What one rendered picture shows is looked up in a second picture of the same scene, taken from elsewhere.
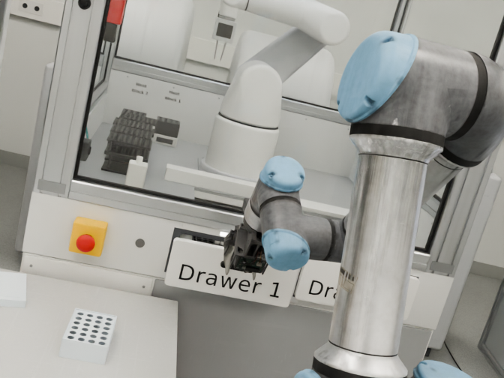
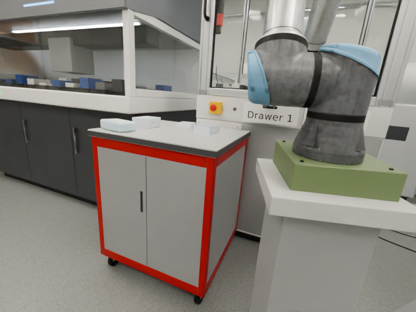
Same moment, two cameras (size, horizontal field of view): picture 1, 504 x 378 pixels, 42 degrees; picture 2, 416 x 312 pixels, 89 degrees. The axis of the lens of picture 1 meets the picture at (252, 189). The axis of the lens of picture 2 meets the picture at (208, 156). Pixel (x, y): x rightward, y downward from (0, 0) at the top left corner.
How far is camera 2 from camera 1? 0.63 m
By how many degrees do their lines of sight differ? 30
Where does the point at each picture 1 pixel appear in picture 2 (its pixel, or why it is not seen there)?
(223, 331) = (271, 144)
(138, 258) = (234, 115)
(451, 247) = (390, 90)
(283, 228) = not seen: hidden behind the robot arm
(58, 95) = (202, 56)
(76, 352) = (199, 130)
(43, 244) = (202, 113)
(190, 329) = (257, 144)
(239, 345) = not seen: hidden behind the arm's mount
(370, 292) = not seen: outside the picture
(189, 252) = (251, 105)
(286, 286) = (294, 116)
